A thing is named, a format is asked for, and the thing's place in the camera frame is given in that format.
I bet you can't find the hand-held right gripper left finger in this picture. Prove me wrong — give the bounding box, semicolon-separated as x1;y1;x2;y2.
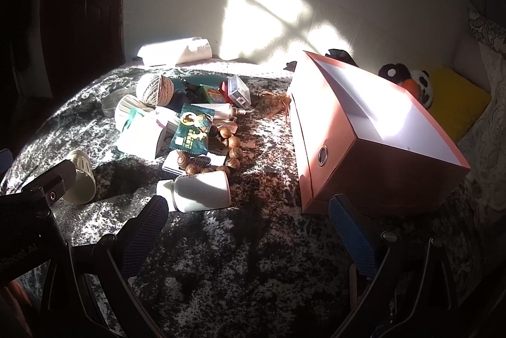
40;196;170;338

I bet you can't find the white paper carton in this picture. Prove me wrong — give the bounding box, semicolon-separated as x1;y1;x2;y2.
118;116;169;161

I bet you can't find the clear plastic dish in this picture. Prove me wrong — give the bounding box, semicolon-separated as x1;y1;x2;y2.
101;91;128;118

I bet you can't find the green toy gadget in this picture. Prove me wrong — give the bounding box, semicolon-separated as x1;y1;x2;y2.
199;84;224;104

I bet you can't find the teal pouch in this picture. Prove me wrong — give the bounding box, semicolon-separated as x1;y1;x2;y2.
185;75;230;90

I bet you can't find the floral patterned cushion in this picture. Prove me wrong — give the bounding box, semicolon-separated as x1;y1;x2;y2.
454;9;506;228

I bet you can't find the yellow pillow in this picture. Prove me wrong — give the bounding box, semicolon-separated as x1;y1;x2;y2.
425;65;492;144

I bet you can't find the white rolled paper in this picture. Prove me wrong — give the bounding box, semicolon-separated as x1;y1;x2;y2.
137;37;213;67

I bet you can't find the clear plastic case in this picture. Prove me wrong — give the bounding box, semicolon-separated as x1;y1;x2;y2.
227;75;253;110

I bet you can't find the blue toy figure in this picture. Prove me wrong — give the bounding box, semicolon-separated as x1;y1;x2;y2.
170;88;199;112

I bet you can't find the green cartoon snack packet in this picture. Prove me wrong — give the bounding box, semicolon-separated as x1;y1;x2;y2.
173;103;214;154

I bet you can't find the panda plush toy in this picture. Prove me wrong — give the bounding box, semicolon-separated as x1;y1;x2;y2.
379;63;436;108

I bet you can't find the brown furry crab toy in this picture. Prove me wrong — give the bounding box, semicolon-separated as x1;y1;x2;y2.
258;91;294;122

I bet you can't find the white quilted bedspread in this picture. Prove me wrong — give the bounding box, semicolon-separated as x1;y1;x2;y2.
126;57;297;80

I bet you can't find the white printed card pack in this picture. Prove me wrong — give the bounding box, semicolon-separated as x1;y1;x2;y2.
162;151;227;181

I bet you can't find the beige twine ball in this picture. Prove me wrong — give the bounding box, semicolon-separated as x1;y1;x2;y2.
136;74;175;108

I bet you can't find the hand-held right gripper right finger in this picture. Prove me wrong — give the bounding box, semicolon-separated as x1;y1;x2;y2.
329;194;465;338

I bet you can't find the wooden bead bracelet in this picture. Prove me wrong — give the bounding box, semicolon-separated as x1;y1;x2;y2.
176;126;244;177

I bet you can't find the cream ribbed cup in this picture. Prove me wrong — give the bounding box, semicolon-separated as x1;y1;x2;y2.
61;149;96;204

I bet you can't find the dark cloth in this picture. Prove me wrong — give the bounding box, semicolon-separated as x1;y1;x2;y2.
284;48;359;72

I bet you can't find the white plastic bottle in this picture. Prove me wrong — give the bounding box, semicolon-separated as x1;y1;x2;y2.
156;170;232;212

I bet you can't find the dark curtain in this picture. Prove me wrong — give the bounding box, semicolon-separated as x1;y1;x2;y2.
37;0;129;99

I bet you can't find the white corn light bulb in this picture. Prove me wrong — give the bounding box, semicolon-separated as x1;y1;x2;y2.
206;103;252;122

